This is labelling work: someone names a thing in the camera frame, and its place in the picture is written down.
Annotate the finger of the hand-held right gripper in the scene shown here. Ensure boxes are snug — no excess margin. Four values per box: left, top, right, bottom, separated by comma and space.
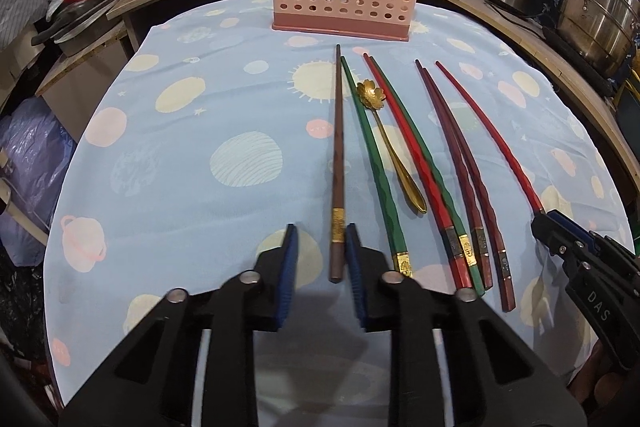
547, 210, 606, 258
532, 216, 581, 270

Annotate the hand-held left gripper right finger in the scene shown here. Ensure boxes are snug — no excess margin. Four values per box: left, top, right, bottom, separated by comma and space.
346, 223, 587, 427

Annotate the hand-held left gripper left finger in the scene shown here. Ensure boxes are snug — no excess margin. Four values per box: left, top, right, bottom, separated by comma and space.
59, 223, 299, 427

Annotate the red chopstick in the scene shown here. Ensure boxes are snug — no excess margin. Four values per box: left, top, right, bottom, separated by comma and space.
435, 61, 546, 215
363, 53, 473, 293

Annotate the green chopstick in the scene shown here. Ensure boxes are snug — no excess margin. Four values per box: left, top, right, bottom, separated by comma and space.
370, 56, 487, 297
340, 56, 414, 279

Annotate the brown chopstick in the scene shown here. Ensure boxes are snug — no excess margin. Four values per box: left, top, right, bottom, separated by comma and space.
329, 44, 347, 284

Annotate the maroon chopstick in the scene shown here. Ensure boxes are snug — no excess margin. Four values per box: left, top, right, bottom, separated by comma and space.
422, 67, 517, 313
415, 60, 493, 290

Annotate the gold flower spoon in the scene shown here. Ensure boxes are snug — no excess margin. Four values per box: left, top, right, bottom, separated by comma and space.
356, 79, 428, 214

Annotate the blue planet print tablecloth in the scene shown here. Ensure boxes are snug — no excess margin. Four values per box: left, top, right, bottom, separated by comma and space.
42, 0, 633, 427

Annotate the black induction cooker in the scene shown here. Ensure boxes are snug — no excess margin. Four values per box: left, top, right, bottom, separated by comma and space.
542, 24, 621, 95

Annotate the steel stockpot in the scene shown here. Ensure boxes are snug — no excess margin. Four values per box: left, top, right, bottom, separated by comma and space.
555, 0, 640, 78

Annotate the blue plastic bag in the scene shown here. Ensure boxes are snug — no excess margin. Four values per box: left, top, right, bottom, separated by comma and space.
0, 97, 78, 268

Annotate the dark frying pan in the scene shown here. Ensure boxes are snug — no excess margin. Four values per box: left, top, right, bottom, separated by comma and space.
31, 0, 123, 58

